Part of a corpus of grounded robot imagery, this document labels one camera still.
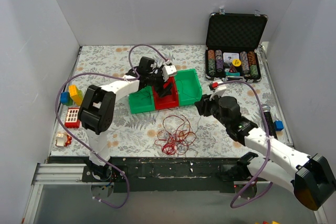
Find thin black wire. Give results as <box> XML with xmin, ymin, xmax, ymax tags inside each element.
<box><xmin>131</xmin><ymin>77</ymin><xmax>203</xmax><ymax>156</ymax></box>

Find thin white wire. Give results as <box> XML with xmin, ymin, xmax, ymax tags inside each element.
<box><xmin>157</xmin><ymin>126</ymin><xmax>184</xmax><ymax>143</ymax></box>

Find red wires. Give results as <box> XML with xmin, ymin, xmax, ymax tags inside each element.
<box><xmin>153</xmin><ymin>113</ymin><xmax>197</xmax><ymax>155</ymax></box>

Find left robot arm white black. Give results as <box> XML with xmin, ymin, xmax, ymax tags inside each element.
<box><xmin>78</xmin><ymin>57</ymin><xmax>177</xmax><ymax>182</ymax></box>

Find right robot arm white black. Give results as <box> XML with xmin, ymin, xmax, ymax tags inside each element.
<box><xmin>195</xmin><ymin>95</ymin><xmax>335</xmax><ymax>211</ymax></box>

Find red plastic bin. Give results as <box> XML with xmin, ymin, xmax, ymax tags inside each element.
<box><xmin>152</xmin><ymin>77</ymin><xmax>179</xmax><ymax>110</ymax></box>

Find left green plastic bin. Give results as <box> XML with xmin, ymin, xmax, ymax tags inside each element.
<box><xmin>129</xmin><ymin>86</ymin><xmax>155</xmax><ymax>114</ymax></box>

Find green plastic bin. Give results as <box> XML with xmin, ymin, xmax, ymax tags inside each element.
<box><xmin>174</xmin><ymin>69</ymin><xmax>202</xmax><ymax>106</ymax></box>
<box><xmin>129</xmin><ymin>86</ymin><xmax>155</xmax><ymax>114</ymax></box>

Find right green plastic bin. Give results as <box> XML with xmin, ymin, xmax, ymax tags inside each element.
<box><xmin>174</xmin><ymin>69</ymin><xmax>202</xmax><ymax>106</ymax></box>

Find floral table mat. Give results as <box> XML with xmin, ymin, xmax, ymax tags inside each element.
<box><xmin>50</xmin><ymin>44</ymin><xmax>292</xmax><ymax>158</ymax></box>

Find yellow round disc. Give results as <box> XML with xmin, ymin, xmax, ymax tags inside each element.
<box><xmin>232</xmin><ymin>59</ymin><xmax>242</xmax><ymax>67</ymax></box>

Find white card deck box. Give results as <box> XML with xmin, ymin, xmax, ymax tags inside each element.
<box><xmin>223</xmin><ymin>52</ymin><xmax>240</xmax><ymax>64</ymax></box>

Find black microphone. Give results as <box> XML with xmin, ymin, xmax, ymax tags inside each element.
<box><xmin>261</xmin><ymin>104</ymin><xmax>278</xmax><ymax>139</ymax></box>

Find black poker chip case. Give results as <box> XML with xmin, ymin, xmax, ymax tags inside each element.
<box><xmin>205</xmin><ymin>13</ymin><xmax>268</xmax><ymax>82</ymax></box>

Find small blue cube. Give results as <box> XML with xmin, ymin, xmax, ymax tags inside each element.
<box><xmin>274</xmin><ymin>120</ymin><xmax>284</xmax><ymax>131</ymax></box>

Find stacked colourful toy bricks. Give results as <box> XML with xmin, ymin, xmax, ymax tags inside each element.
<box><xmin>60</xmin><ymin>84</ymin><xmax>83</xmax><ymax>106</ymax></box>

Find red white toy brick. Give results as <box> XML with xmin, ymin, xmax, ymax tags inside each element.
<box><xmin>64</xmin><ymin>107</ymin><xmax>80</xmax><ymax>129</ymax></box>

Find small white red toy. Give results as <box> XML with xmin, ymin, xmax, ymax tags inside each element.
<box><xmin>55</xmin><ymin>133</ymin><xmax>72</xmax><ymax>147</ymax></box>

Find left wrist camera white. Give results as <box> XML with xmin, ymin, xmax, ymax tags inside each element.
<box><xmin>162</xmin><ymin>65</ymin><xmax>177</xmax><ymax>81</ymax></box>

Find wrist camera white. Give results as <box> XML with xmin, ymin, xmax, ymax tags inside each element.
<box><xmin>162</xmin><ymin>65</ymin><xmax>177</xmax><ymax>81</ymax></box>
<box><xmin>209</xmin><ymin>81</ymin><xmax>227</xmax><ymax>101</ymax></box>

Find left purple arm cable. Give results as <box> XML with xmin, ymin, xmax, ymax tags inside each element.
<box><xmin>54</xmin><ymin>44</ymin><xmax>171</xmax><ymax>209</ymax></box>

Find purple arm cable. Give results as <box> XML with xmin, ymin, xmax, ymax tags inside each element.
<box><xmin>217</xmin><ymin>80</ymin><xmax>274</xmax><ymax>209</ymax></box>
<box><xmin>54</xmin><ymin>44</ymin><xmax>171</xmax><ymax>209</ymax></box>

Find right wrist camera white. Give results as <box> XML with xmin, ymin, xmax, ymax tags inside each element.
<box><xmin>209</xmin><ymin>81</ymin><xmax>227</xmax><ymax>101</ymax></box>

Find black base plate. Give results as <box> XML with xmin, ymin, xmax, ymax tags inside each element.
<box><xmin>48</xmin><ymin>156</ymin><xmax>250</xmax><ymax>193</ymax></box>

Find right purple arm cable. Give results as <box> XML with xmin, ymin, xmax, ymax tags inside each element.
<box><xmin>217</xmin><ymin>80</ymin><xmax>274</xmax><ymax>209</ymax></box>

